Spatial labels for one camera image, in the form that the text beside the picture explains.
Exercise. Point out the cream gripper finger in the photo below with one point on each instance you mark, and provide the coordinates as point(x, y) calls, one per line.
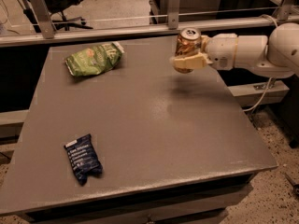
point(204, 40)
point(196, 61)

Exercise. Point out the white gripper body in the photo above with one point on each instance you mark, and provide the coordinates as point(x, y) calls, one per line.
point(220, 50)

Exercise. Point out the orange soda can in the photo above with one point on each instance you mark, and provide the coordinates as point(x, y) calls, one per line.
point(188, 43)

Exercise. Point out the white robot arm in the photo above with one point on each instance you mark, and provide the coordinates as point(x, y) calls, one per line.
point(275, 56)

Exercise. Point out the green jalapeno chip bag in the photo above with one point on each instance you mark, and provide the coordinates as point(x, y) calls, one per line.
point(95, 60)

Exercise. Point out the dark blue snack packet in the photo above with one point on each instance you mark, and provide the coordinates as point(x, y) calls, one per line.
point(83, 158)

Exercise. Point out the black office chair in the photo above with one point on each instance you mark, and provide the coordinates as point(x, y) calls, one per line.
point(62, 3)

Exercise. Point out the dark tool on floor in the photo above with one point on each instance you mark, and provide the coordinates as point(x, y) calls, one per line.
point(295, 186)

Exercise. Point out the metal guard rail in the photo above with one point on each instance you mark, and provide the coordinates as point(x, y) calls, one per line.
point(109, 21)

